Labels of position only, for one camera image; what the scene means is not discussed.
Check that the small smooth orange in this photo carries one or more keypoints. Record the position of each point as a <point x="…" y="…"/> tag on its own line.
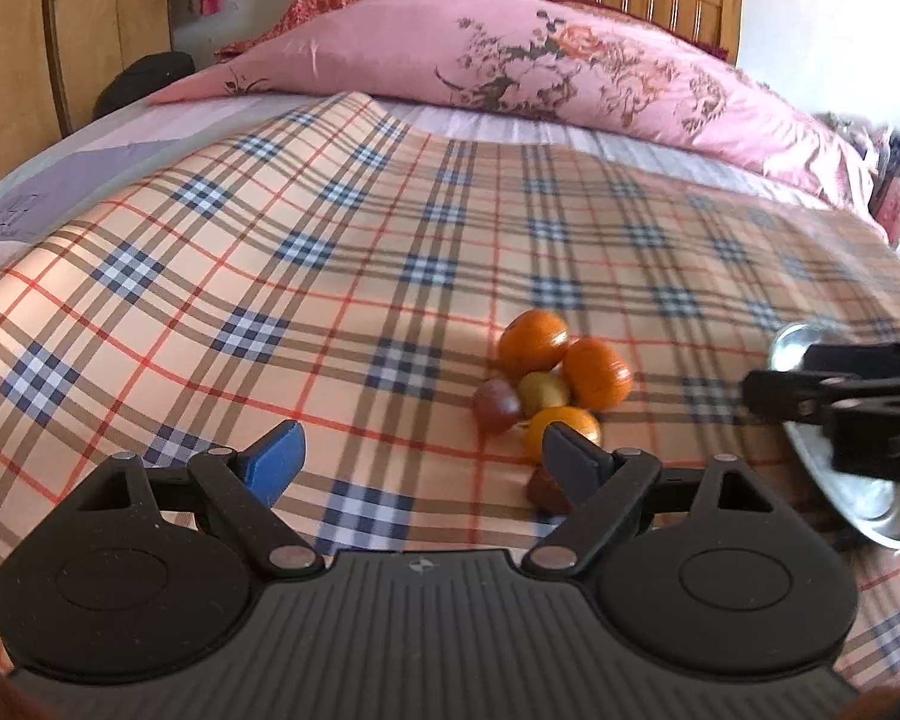
<point x="562" y="416"/>

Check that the yellow-green round fruit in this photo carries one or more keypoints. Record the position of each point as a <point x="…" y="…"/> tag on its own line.
<point x="544" y="392"/>

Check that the wooden wardrobe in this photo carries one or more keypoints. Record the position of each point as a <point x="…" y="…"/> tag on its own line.
<point x="15" y="52"/>

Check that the red patterned pillow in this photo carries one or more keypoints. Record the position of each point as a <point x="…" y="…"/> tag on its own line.
<point x="311" y="11"/>

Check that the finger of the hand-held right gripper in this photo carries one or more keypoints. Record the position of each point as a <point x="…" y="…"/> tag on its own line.
<point x="855" y="356"/>
<point x="787" y="394"/>

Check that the red date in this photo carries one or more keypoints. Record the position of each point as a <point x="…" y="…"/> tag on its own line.
<point x="541" y="491"/>

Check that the pink floral quilt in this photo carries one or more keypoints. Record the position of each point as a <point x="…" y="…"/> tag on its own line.
<point x="420" y="37"/>

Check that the plaid blanket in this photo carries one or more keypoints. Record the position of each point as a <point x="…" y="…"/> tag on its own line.
<point x="270" y="277"/>

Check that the large orange tangerine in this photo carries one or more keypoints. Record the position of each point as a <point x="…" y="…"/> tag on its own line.
<point x="598" y="373"/>
<point x="532" y="343"/>

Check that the reddish-brown jujube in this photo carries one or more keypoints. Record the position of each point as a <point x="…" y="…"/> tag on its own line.
<point x="495" y="405"/>

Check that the black bag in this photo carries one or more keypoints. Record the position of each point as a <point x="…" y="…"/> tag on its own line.
<point x="146" y="79"/>

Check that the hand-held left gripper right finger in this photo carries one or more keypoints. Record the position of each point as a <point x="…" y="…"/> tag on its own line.
<point x="574" y="465"/>

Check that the round metal plate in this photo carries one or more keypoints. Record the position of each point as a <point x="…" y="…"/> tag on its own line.
<point x="870" y="510"/>

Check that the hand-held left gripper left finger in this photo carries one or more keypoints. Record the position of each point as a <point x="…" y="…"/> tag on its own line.
<point x="274" y="461"/>

